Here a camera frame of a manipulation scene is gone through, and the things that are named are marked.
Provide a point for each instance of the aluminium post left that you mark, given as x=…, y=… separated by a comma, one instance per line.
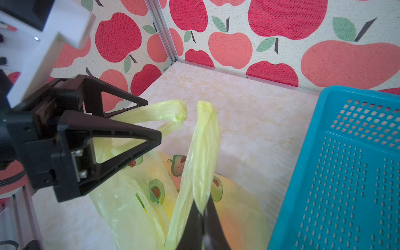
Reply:
x=155, y=9

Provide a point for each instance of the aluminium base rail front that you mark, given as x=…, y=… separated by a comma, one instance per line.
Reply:
x=19, y=225

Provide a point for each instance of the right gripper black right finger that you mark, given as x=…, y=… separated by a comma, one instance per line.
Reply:
x=213, y=238

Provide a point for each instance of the yellow plastic bag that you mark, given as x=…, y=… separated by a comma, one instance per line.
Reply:
x=147, y=203

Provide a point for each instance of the turquoise plastic basket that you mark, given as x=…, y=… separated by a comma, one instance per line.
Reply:
x=344, y=193

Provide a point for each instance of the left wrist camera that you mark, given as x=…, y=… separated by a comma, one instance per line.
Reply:
x=33, y=34

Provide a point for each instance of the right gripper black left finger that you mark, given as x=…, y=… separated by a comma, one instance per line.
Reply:
x=192, y=238

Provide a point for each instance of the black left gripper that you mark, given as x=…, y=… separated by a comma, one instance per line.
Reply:
x=82, y=151

